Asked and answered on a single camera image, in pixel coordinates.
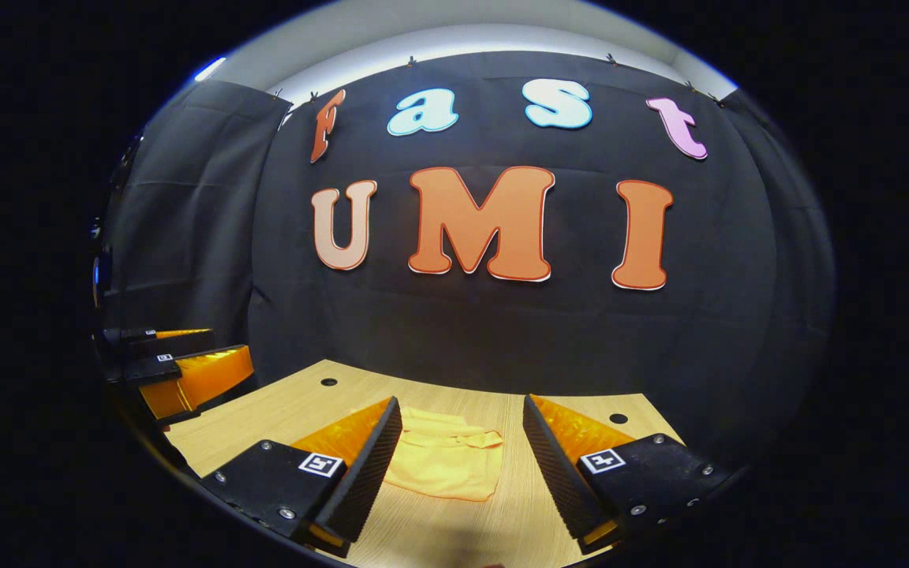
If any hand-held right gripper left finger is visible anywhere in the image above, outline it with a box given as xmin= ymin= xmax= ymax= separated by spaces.
xmin=200 ymin=396 xmax=404 ymax=559

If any orange T-shirt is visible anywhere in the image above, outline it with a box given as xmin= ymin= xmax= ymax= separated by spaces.
xmin=383 ymin=406 xmax=504 ymax=503

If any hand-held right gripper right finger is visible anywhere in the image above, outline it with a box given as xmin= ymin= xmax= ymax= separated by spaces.
xmin=522 ymin=394 xmax=731 ymax=555

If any black backdrop cloth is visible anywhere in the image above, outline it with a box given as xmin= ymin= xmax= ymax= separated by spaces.
xmin=95 ymin=51 xmax=837 ymax=474

